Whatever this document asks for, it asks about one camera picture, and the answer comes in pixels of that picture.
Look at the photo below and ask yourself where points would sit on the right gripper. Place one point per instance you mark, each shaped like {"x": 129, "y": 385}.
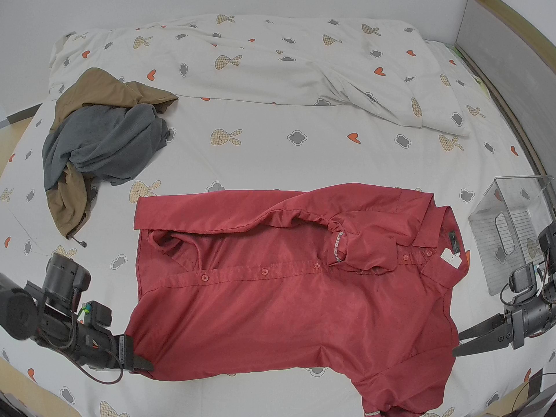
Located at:
{"x": 536, "y": 319}

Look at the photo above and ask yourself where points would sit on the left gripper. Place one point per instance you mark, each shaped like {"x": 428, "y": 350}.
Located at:
{"x": 93, "y": 345}

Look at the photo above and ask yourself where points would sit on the red shirt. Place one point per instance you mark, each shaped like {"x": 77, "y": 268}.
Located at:
{"x": 282, "y": 311}

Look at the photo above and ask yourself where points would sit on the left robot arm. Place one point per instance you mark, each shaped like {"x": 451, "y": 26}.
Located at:
{"x": 19, "y": 315}

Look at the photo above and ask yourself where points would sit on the clear plastic box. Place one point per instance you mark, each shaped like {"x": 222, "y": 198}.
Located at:
{"x": 504, "y": 250}

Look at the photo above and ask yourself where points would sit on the grey garment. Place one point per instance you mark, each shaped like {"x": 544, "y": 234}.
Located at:
{"x": 113, "y": 146}

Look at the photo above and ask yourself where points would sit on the brown garment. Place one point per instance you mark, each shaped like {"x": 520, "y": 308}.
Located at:
{"x": 100, "y": 87}

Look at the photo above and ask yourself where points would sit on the white printed quilt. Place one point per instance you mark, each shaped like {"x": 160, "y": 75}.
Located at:
{"x": 282, "y": 72}

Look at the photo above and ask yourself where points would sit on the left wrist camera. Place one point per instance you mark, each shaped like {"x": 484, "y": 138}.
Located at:
{"x": 100, "y": 315}

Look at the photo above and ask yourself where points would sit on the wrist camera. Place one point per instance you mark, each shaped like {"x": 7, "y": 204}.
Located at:
{"x": 100, "y": 315}
{"x": 522, "y": 278}

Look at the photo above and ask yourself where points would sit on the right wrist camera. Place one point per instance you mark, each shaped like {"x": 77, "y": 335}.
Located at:
{"x": 522, "y": 278}

